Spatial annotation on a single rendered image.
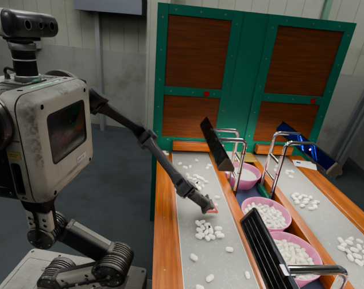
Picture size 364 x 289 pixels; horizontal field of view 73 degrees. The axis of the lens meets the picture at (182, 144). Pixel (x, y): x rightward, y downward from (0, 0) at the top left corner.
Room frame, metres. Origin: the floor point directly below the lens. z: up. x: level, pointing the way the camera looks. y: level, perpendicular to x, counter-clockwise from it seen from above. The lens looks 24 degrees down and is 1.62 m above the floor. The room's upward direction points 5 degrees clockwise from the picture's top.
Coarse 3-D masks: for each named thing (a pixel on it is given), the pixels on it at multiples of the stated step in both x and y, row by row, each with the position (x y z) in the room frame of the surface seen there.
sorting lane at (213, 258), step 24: (192, 168) 1.55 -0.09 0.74; (216, 192) 1.28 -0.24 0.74; (192, 216) 1.03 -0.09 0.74; (216, 216) 1.05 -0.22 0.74; (192, 240) 0.87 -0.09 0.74; (216, 240) 0.88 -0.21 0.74; (240, 240) 0.89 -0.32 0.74; (192, 264) 0.73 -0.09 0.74; (216, 264) 0.74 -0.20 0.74; (240, 264) 0.76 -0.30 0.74; (192, 288) 0.63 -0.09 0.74; (216, 288) 0.63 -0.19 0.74; (240, 288) 0.64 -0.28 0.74
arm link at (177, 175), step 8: (152, 136) 1.26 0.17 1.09; (144, 144) 1.23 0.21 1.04; (152, 144) 1.22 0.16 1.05; (152, 152) 1.19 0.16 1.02; (160, 152) 1.17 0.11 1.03; (160, 160) 1.14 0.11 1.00; (168, 160) 1.14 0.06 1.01; (168, 168) 1.10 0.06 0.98; (176, 176) 1.06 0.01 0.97; (184, 176) 1.08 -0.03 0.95; (176, 184) 1.04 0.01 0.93; (184, 184) 1.02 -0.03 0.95; (184, 192) 1.00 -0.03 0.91
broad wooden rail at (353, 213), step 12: (288, 156) 1.86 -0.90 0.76; (300, 156) 1.88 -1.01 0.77; (300, 168) 1.67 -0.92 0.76; (312, 180) 1.50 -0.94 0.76; (324, 180) 1.51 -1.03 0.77; (324, 192) 1.36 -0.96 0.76; (336, 192) 1.37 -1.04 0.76; (336, 204) 1.24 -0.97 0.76; (348, 204) 1.24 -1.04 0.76; (348, 216) 1.14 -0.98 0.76; (360, 216) 1.14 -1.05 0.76; (360, 228) 1.05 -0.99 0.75
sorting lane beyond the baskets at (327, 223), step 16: (272, 160) 1.81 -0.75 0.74; (288, 160) 1.83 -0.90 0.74; (304, 176) 1.59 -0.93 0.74; (288, 192) 1.35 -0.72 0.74; (304, 192) 1.37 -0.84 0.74; (320, 192) 1.39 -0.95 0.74; (304, 208) 1.20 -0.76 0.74; (320, 208) 1.21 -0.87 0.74; (336, 208) 1.23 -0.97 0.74; (320, 224) 1.07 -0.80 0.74; (336, 224) 1.08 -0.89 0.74; (352, 224) 1.09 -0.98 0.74; (320, 240) 0.94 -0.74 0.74; (336, 240) 0.95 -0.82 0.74; (336, 256) 0.85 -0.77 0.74; (352, 272) 0.77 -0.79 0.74
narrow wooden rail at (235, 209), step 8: (208, 152) 1.80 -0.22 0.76; (216, 168) 1.54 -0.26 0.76; (224, 176) 1.44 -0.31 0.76; (224, 184) 1.34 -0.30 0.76; (224, 192) 1.25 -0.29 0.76; (232, 192) 1.26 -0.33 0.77; (232, 200) 1.17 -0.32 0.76; (232, 208) 1.10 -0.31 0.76; (240, 208) 1.11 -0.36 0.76; (232, 216) 1.06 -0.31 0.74; (240, 216) 1.04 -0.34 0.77; (240, 232) 0.92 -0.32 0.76; (248, 248) 0.82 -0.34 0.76; (248, 256) 0.79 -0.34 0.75; (256, 264) 0.74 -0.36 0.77; (256, 272) 0.70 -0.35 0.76; (264, 288) 0.64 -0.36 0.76
